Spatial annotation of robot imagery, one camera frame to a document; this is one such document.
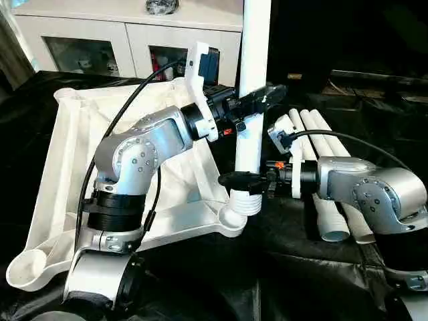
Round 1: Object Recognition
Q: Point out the white plastic table leg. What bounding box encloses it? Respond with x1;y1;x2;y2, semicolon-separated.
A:
288;109;350;243
300;109;375;245
312;109;352;159
229;0;273;216

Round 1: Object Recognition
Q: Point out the white cabinet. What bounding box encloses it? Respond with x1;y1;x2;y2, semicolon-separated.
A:
10;0;245;80

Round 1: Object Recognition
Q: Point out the shiny dark bundle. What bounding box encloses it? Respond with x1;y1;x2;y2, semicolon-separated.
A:
145;0;179;16

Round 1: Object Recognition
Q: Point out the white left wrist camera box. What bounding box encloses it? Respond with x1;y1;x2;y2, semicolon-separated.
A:
186;41;223;142

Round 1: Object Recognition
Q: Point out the black plastic mat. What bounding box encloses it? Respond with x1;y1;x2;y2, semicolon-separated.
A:
0;70;428;321

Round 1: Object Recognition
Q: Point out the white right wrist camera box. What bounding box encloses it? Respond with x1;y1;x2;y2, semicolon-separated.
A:
267;114;304;200

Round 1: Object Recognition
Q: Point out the black cabinet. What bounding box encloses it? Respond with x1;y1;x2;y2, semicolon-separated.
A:
242;0;335;101

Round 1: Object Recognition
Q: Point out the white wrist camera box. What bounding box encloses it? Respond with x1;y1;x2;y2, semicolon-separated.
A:
186;41;223;142
267;114;304;200

